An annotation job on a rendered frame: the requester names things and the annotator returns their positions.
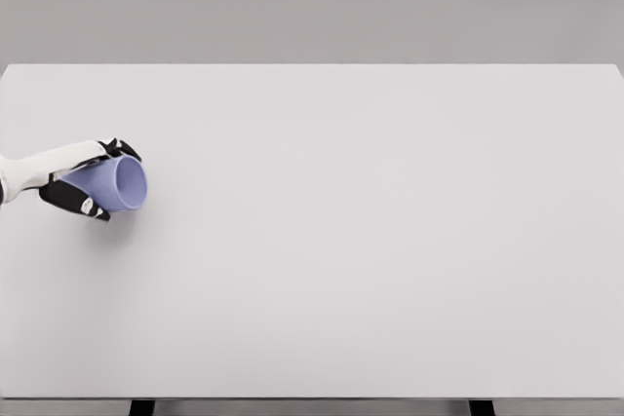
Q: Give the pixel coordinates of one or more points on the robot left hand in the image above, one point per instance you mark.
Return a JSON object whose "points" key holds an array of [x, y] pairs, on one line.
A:
{"points": [[68, 157]]}

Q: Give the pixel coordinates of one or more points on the lavender blue cup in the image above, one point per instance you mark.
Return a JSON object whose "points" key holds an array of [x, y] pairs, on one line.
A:
{"points": [[124, 184]]}

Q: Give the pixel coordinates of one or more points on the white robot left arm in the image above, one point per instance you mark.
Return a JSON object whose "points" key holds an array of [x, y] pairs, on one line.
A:
{"points": [[14, 177]]}

